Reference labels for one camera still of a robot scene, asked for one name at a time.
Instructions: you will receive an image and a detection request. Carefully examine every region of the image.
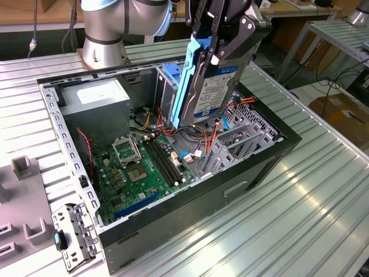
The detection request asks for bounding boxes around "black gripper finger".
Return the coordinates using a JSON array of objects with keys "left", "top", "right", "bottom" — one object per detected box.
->
[
  {"left": 205, "top": 0, "right": 274, "bottom": 66},
  {"left": 184, "top": 0, "right": 209, "bottom": 38}
]

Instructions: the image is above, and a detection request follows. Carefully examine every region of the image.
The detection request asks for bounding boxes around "hard disk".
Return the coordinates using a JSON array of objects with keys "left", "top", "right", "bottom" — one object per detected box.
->
[{"left": 170, "top": 33, "right": 251, "bottom": 130}]

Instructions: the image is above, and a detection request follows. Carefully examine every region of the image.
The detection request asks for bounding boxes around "grey metal disk bay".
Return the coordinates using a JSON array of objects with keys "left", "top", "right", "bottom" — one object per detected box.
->
[{"left": 198, "top": 86, "right": 286, "bottom": 179}]

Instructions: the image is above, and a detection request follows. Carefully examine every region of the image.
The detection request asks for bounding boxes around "blue plastic drive latch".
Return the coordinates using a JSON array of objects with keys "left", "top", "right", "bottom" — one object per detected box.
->
[{"left": 162, "top": 63, "right": 185, "bottom": 87}]

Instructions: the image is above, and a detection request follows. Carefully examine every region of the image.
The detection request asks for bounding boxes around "grey optical drive cage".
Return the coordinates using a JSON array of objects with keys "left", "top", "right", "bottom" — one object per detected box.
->
[{"left": 154, "top": 59, "right": 191, "bottom": 128}]

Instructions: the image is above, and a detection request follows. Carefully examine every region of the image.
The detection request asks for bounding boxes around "metal slat side table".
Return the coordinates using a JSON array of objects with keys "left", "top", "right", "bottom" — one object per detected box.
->
[{"left": 276, "top": 18, "right": 369, "bottom": 84}]

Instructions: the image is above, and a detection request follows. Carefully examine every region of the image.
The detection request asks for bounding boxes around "brown cardboard box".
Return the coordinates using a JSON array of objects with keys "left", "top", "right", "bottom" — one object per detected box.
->
[{"left": 308, "top": 93, "right": 369, "bottom": 151}]

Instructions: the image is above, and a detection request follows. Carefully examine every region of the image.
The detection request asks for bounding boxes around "grey power supply unit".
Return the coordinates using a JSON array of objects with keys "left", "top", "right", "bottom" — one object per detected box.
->
[{"left": 59, "top": 77, "right": 131, "bottom": 151}]

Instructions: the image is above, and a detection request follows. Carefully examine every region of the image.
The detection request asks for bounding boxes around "black RAM slot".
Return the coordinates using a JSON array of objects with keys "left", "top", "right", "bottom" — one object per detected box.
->
[
  {"left": 154, "top": 137, "right": 185, "bottom": 182},
  {"left": 150, "top": 138, "right": 182, "bottom": 184},
  {"left": 143, "top": 140, "right": 175, "bottom": 188},
  {"left": 146, "top": 139, "right": 178, "bottom": 186}
]

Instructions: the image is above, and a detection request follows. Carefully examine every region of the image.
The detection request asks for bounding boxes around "metal socket cover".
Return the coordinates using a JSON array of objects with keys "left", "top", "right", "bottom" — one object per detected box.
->
[{"left": 111, "top": 135, "right": 142, "bottom": 168}]

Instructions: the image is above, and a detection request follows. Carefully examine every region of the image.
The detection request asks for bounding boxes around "CPU socket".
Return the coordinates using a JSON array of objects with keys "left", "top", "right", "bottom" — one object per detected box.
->
[{"left": 126, "top": 164, "right": 149, "bottom": 184}]

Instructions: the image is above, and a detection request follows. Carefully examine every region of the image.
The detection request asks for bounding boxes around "green motherboard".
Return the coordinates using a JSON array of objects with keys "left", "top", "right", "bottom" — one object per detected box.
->
[{"left": 92, "top": 134, "right": 197, "bottom": 226}]

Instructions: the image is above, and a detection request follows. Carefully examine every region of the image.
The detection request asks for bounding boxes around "black open PC case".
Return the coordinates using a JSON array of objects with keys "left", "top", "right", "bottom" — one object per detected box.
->
[{"left": 36, "top": 52, "right": 303, "bottom": 275}]

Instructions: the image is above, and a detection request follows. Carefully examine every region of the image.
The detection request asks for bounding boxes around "blue expansion slot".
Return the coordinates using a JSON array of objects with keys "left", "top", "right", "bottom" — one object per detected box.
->
[{"left": 114, "top": 192, "right": 162, "bottom": 220}]

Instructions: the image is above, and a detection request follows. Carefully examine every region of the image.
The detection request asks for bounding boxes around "grey parts rack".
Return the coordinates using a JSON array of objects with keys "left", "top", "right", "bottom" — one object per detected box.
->
[{"left": 0, "top": 155, "right": 57, "bottom": 268}]

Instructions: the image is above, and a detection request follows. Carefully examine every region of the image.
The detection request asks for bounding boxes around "black latch with teal tab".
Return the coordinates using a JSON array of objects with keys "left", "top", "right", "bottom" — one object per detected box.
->
[{"left": 54, "top": 230, "right": 69, "bottom": 250}]

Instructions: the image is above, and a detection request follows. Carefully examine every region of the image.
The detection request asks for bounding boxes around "orange power wire black plug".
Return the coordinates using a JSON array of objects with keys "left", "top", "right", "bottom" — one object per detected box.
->
[{"left": 227, "top": 96, "right": 257, "bottom": 108}]

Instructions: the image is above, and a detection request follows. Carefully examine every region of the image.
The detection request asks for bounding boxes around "blue data wire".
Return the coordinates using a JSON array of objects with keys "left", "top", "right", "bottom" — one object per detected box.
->
[
  {"left": 178, "top": 151, "right": 208, "bottom": 160},
  {"left": 221, "top": 93, "right": 242, "bottom": 132}
]

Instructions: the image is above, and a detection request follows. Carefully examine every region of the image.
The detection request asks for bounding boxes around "multicoloured power wire bundle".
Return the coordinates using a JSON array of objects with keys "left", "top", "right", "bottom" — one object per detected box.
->
[{"left": 129, "top": 106, "right": 223, "bottom": 156}]

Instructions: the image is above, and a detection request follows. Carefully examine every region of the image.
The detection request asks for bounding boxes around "red and black fan wire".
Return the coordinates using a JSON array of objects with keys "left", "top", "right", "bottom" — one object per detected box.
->
[{"left": 76, "top": 129, "right": 95, "bottom": 177}]

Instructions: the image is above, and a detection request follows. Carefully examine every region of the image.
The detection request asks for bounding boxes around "black cable with metal connector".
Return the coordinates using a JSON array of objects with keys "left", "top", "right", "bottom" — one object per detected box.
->
[{"left": 27, "top": 0, "right": 40, "bottom": 58}]

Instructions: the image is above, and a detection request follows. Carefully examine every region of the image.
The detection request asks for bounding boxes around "wooden desk with white frame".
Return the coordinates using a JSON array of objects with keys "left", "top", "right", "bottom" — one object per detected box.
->
[{"left": 0, "top": 0, "right": 342, "bottom": 55}]

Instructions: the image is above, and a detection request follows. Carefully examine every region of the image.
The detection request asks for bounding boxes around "grey metal expansion bracket clamp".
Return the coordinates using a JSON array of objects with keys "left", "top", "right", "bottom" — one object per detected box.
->
[{"left": 51, "top": 203, "right": 100, "bottom": 274}]

